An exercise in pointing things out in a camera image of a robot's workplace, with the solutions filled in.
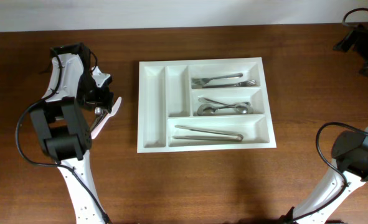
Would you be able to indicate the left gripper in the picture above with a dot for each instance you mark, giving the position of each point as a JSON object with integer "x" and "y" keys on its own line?
{"x": 104, "y": 99}

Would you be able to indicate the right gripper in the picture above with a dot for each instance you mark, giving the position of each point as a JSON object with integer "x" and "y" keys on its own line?
{"x": 366, "y": 37}

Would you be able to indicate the metal fork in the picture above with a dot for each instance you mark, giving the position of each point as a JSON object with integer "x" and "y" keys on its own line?
{"x": 204, "y": 81}

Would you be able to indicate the large metal spoon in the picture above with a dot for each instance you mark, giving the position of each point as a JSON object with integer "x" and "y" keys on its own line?
{"x": 208, "y": 109}

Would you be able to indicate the metal fork crosswise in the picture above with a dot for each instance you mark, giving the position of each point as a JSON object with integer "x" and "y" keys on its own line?
{"x": 239, "y": 84}

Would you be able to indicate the metal spoon bowl down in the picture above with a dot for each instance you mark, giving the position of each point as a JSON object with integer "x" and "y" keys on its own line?
{"x": 215, "y": 103}

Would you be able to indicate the metal tongs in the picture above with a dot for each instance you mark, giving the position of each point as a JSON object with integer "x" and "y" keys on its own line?
{"x": 215, "y": 135}

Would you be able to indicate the small metal teaspoon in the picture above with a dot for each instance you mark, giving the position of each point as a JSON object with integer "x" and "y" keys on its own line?
{"x": 96, "y": 110}
{"x": 100, "y": 115}

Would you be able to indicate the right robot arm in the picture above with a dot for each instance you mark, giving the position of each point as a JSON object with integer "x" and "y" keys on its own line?
{"x": 348, "y": 168}

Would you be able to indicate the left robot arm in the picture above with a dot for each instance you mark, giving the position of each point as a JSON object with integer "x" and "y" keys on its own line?
{"x": 76, "y": 101}

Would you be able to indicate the pink plastic knife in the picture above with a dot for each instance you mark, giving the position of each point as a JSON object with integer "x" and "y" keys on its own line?
{"x": 114, "y": 110}

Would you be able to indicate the white plastic cutlery tray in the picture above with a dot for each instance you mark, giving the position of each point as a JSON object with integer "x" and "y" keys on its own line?
{"x": 168, "y": 98}

